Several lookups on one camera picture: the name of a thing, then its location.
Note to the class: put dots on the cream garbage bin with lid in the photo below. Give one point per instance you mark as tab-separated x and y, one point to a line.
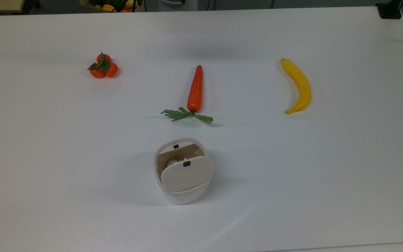
184	178

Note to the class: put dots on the toy tangerine cluster with leaves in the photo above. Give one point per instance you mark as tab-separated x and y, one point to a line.
111	71

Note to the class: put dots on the yellow toy banana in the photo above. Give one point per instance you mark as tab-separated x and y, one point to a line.
301	84

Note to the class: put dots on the black table clamp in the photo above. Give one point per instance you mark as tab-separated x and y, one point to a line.
388	12

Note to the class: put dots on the basket of toy fruit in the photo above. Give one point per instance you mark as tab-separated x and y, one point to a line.
91	7

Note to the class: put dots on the orange toy carrot green leaves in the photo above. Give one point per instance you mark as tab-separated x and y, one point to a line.
195	91

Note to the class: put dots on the crumpled paper ball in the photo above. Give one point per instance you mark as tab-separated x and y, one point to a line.
172	162

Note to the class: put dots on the yellow toy pepper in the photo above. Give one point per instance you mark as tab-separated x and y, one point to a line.
108	7

